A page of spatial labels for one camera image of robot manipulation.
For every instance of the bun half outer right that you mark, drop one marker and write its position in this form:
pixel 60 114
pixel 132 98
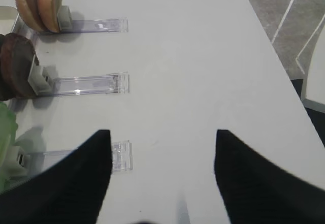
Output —
pixel 48 12

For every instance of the clear holder for right buns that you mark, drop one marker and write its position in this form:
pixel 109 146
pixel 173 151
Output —
pixel 67 25

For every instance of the green lettuce leaf in holder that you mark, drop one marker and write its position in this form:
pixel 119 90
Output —
pixel 9 128

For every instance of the bun half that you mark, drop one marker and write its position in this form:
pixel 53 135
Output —
pixel 29 13
pixel 48 12

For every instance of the bun half inner right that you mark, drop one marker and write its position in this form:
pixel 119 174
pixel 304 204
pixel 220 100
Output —
pixel 29 13

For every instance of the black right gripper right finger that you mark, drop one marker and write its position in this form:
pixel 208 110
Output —
pixel 254 190

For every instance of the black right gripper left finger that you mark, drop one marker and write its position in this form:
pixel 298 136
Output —
pixel 71 191

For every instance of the brown meat patty outer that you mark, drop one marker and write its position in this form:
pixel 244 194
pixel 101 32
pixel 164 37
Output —
pixel 17 55

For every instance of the clear holder for lettuce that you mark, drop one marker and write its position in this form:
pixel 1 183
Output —
pixel 20 163

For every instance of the clear holder for patties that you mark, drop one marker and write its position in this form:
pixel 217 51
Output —
pixel 45 86

